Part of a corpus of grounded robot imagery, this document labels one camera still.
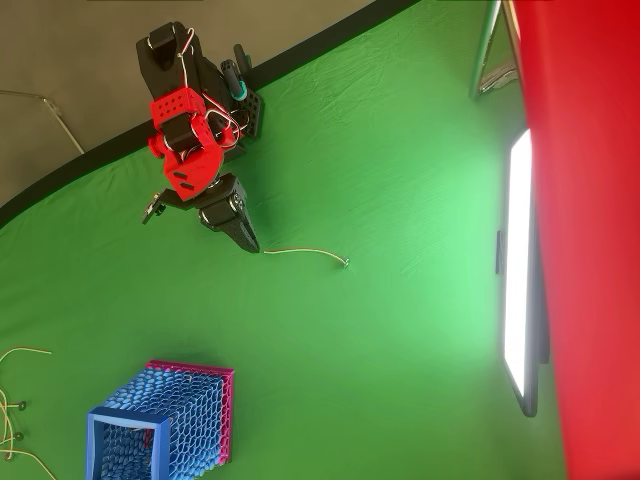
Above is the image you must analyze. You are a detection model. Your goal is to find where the chrome tube stand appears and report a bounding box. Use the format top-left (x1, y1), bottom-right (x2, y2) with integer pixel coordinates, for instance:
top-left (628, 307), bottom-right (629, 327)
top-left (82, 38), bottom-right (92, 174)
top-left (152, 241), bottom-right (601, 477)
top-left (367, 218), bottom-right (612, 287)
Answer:
top-left (468, 0), bottom-right (522, 100)

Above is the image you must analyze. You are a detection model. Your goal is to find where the thin white cable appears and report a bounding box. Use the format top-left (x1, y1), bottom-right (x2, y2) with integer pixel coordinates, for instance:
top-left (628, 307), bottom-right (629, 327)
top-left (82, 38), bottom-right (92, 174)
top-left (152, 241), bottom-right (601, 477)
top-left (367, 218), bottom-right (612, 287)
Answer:
top-left (0, 88), bottom-right (86, 155)

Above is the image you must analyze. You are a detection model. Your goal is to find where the black clamp with teal ring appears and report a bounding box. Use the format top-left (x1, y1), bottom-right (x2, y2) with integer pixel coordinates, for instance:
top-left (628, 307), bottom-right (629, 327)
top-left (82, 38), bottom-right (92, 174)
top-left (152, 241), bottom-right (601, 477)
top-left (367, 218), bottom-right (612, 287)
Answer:
top-left (220, 43), bottom-right (254, 104)

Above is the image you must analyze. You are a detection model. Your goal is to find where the large red blurred object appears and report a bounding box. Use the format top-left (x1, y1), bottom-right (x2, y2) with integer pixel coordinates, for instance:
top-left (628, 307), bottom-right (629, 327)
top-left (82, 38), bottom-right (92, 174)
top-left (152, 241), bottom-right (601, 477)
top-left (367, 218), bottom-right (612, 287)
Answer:
top-left (508, 0), bottom-right (640, 480)

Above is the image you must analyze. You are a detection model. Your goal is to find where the green table cloth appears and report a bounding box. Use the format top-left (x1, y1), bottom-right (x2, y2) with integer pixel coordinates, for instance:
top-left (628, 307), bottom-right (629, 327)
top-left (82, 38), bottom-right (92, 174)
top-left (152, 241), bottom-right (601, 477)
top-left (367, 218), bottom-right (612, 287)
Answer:
top-left (0, 0), bottom-right (569, 480)

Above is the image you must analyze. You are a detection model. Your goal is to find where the black flat monitor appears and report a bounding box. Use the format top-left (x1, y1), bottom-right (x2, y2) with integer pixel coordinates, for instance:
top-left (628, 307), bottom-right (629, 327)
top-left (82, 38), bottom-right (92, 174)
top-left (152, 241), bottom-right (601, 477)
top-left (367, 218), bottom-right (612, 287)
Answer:
top-left (495, 128), bottom-right (551, 419)

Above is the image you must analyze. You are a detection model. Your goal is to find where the blue and magenta lattice basket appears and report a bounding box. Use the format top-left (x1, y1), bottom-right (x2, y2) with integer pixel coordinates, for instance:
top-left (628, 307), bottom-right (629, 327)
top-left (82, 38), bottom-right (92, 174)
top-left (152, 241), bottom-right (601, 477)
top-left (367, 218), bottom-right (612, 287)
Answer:
top-left (85, 358), bottom-right (235, 480)

